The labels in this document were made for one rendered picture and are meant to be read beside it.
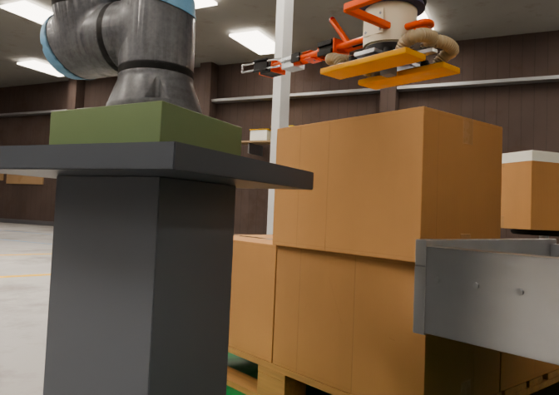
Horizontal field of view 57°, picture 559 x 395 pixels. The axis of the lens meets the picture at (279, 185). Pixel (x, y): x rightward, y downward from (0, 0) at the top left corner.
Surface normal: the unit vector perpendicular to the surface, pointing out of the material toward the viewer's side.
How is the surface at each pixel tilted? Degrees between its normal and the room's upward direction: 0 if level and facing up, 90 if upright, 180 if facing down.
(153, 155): 90
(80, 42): 109
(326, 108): 90
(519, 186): 90
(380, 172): 90
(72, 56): 129
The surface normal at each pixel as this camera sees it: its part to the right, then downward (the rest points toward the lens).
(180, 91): 0.68, -0.37
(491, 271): -0.76, -0.07
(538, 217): 0.34, -0.04
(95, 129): -0.44, -0.07
